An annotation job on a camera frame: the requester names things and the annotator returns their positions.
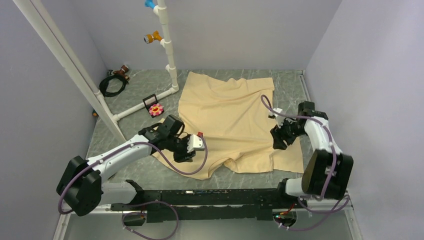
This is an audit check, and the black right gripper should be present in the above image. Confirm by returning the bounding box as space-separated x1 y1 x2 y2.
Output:
270 117 307 151

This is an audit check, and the pink flower smiley brooch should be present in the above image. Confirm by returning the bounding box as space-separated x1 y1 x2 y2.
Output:
148 103 164 118

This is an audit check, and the cream yellow t-shirt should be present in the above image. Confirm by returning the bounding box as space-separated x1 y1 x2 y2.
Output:
154 72 304 180

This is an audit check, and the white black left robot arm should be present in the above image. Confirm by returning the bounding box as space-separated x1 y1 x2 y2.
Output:
56 114 207 216

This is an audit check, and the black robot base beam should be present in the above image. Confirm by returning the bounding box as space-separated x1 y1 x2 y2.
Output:
110 188 300 223

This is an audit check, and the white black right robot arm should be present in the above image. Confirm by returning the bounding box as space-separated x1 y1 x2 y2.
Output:
268 101 354 208

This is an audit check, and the orange hook on pipe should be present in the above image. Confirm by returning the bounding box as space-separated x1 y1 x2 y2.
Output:
143 30 163 44

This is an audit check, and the blue hook on pipe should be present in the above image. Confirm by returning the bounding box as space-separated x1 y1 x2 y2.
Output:
144 0 157 10

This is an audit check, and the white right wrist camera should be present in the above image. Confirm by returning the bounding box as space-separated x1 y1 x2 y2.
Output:
268 108 284 119

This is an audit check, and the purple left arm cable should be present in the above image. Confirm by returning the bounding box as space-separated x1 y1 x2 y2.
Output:
57 134 209 240

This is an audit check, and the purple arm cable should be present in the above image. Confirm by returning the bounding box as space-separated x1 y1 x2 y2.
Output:
57 134 209 240
260 94 351 232

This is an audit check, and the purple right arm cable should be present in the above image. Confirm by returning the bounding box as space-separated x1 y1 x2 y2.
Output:
260 94 351 232

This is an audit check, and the coiled black cable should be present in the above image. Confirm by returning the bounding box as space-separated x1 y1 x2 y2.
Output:
98 74 128 98

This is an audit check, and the aluminium rail frame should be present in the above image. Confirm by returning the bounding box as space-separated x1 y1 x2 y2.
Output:
58 187 350 240

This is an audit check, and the white pvc pipe frame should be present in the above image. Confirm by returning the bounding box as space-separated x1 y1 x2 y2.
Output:
13 0 180 143

